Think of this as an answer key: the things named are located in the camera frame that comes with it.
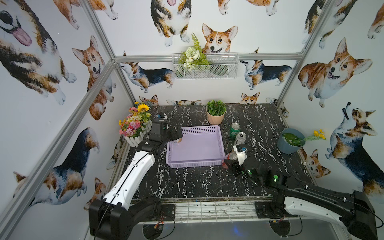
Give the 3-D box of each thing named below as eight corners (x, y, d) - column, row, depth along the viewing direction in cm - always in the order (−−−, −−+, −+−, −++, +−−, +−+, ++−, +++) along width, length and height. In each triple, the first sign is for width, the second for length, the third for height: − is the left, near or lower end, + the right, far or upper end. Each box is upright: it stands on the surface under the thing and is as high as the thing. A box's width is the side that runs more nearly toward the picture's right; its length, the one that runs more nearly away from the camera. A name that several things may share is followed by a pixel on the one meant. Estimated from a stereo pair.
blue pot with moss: (285, 161, 93) (297, 148, 81) (270, 145, 101) (279, 132, 89) (301, 149, 99) (315, 136, 87) (286, 135, 106) (296, 121, 94)
